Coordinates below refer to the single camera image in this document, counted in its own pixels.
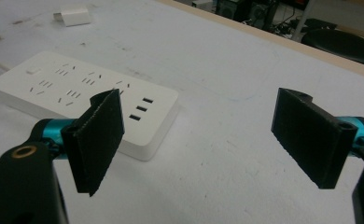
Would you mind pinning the grey metal stand pole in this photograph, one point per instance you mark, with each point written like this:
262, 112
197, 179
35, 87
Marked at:
304, 17

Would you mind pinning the black round stool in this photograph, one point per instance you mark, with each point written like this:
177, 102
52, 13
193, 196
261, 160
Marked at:
342, 45

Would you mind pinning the white power strip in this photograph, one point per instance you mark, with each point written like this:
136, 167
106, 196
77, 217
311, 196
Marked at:
77, 93

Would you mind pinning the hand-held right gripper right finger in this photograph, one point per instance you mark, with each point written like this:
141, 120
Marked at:
310, 137

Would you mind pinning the black computer tower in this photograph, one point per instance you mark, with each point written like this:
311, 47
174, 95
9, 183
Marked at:
233, 9

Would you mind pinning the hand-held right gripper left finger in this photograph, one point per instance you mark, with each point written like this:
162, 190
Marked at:
93, 140

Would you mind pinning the white charger plug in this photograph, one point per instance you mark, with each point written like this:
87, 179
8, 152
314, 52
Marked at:
72, 14

